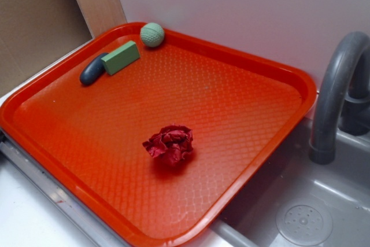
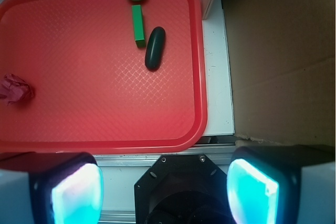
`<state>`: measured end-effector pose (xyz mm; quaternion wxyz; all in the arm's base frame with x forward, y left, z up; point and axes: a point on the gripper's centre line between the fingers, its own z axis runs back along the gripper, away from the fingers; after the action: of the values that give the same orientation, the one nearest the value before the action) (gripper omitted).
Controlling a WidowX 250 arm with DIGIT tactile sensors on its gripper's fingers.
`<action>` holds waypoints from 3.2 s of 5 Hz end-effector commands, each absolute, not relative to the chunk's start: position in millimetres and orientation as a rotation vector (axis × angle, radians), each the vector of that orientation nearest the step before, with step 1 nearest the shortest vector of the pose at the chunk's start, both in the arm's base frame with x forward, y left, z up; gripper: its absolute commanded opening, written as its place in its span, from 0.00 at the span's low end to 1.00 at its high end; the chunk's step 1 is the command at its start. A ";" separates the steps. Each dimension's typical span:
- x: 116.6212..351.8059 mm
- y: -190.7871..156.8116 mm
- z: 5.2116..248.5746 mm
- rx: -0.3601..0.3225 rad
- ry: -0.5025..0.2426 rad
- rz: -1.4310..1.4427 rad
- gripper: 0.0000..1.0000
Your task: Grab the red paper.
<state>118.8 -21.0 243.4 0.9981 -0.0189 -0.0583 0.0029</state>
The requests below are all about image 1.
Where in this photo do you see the brown cardboard panel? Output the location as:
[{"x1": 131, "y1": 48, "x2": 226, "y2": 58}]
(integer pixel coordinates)
[{"x1": 1, "y1": 0, "x2": 91, "y2": 95}]

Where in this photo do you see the green dimpled ball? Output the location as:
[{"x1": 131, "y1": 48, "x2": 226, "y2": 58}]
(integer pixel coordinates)
[{"x1": 140, "y1": 23, "x2": 165, "y2": 47}]

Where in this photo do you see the crumpled red paper ball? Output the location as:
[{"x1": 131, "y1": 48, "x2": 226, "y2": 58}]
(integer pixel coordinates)
[{"x1": 142, "y1": 125, "x2": 194, "y2": 167}]

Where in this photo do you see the grey toy faucet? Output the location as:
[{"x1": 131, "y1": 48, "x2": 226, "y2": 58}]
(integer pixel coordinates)
[{"x1": 309, "y1": 31, "x2": 369, "y2": 164}]

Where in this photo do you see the grey plastic sink basin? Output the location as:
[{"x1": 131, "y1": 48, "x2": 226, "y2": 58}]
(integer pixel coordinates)
[{"x1": 1, "y1": 120, "x2": 369, "y2": 246}]

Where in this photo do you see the dark blue oval stone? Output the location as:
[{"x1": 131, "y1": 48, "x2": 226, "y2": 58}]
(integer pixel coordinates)
[{"x1": 79, "y1": 53, "x2": 108, "y2": 86}]

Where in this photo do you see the orange plastic tray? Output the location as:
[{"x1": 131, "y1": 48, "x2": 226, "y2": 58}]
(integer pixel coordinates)
[{"x1": 1, "y1": 23, "x2": 316, "y2": 246}]

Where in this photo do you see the green rectangular block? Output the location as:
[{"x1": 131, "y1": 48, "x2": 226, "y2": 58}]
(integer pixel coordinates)
[{"x1": 101, "y1": 40, "x2": 140, "y2": 75}]

